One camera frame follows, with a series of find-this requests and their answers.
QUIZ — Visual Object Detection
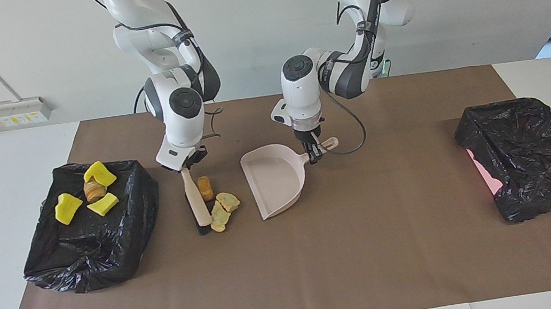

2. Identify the white wall socket box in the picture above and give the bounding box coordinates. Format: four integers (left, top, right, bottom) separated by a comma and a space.
0, 94, 54, 129

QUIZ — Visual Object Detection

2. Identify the pale green trash chunk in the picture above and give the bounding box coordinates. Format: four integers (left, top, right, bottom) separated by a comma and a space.
207, 199, 234, 234
215, 190, 242, 214

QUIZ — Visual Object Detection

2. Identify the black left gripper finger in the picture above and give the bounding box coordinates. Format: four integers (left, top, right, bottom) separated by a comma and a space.
312, 128, 325, 156
300, 130, 318, 165

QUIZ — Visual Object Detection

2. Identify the pink plastic bin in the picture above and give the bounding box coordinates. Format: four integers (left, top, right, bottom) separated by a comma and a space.
466, 144, 505, 199

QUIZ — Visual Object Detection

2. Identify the brown trash chunk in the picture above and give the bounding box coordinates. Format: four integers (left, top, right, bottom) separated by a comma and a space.
195, 175, 216, 203

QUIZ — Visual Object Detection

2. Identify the brown paper table mat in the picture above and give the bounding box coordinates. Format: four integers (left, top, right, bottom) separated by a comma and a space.
0, 55, 551, 309

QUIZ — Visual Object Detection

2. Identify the yellow sponge piece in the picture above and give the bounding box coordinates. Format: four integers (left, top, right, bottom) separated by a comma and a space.
82, 159, 119, 190
53, 191, 86, 227
85, 191, 121, 219

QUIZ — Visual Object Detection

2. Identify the beige plastic dustpan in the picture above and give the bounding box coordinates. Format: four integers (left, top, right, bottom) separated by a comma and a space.
238, 135, 348, 223

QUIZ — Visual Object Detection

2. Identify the black plastic trash bag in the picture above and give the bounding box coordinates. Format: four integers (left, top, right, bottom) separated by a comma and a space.
451, 94, 551, 230
10, 151, 172, 302

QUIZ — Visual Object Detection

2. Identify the beige handled black bristle brush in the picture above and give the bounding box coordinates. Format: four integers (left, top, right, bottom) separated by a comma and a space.
179, 163, 215, 237

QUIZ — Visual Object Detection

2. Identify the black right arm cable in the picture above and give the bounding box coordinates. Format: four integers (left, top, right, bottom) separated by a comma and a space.
115, 0, 229, 150

